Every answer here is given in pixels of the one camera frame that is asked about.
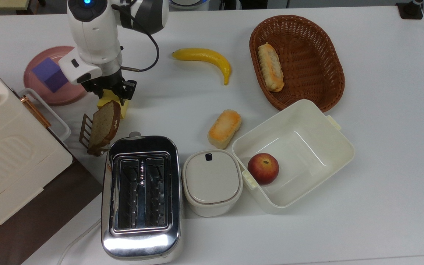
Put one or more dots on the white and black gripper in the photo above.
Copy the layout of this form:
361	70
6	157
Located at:
77	68

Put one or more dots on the yellow cube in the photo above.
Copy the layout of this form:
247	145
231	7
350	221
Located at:
109	99

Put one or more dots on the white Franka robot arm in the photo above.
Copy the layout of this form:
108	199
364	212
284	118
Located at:
94	29

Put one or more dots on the purple cube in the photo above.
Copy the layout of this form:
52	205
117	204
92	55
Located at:
44	71

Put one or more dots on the brown toast slice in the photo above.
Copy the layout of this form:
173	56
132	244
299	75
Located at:
103	123

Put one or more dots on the metal toast rack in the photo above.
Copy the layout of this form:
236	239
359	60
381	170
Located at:
84	129

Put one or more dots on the pink plate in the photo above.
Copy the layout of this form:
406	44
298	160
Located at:
64	97

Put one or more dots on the yellow banana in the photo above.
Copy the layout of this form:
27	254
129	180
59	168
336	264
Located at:
204	55

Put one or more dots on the large cream storage box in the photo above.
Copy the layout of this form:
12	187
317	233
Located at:
13	154

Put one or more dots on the orange glazed bread bun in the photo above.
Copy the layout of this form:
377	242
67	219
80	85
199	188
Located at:
225	129

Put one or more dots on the small white lidded container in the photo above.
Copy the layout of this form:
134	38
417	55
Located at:
212	180

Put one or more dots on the pale yellow table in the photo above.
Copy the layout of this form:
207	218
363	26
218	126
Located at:
2	4

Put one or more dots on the chrome two-slot toaster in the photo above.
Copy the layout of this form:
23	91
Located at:
142	243

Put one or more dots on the long ridged bread roll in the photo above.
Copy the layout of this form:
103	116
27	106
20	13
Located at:
271	68

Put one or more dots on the red apple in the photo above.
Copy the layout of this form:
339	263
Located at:
263	169

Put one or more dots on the brown wicker basket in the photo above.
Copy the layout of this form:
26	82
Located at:
307	59

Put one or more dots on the open white plastic box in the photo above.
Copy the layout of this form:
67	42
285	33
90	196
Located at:
300	165

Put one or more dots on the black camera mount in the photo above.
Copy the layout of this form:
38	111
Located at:
410	11

